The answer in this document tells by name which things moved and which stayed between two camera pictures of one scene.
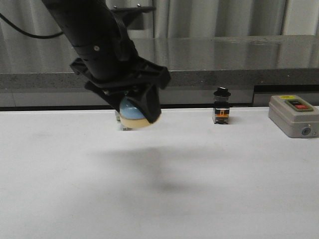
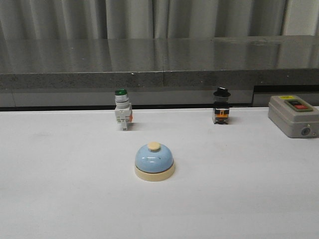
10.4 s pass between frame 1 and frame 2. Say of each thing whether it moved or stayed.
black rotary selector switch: stayed
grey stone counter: stayed
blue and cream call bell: moved
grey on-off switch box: stayed
